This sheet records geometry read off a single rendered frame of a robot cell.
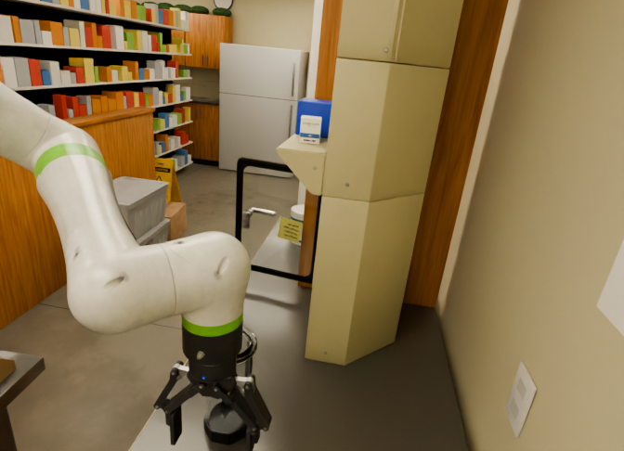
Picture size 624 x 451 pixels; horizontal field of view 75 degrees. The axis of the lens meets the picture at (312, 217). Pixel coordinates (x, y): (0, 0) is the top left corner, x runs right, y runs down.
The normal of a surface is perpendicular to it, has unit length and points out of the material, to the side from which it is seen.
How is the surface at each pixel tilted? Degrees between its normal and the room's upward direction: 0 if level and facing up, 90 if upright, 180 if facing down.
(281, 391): 0
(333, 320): 90
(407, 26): 90
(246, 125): 90
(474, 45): 90
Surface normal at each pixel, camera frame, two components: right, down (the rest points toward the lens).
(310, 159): -0.15, 0.35
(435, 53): 0.58, 0.35
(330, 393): 0.09, -0.93
